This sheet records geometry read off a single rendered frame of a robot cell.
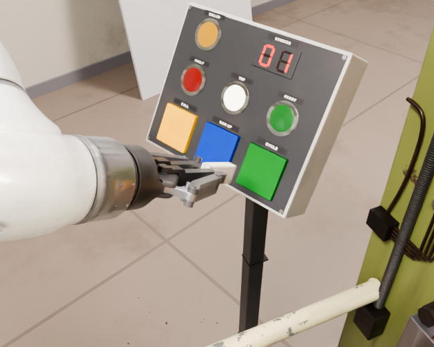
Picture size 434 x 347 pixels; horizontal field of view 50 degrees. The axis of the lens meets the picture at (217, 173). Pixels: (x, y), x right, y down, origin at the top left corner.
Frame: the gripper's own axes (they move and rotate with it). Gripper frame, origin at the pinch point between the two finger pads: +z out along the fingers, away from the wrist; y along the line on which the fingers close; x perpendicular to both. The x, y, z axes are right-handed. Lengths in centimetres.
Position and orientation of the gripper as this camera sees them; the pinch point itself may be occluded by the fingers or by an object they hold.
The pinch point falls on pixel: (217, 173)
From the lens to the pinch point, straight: 67.9
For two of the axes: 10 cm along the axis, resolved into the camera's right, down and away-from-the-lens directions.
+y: 7.5, 4.2, -5.1
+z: 5.7, -0.2, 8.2
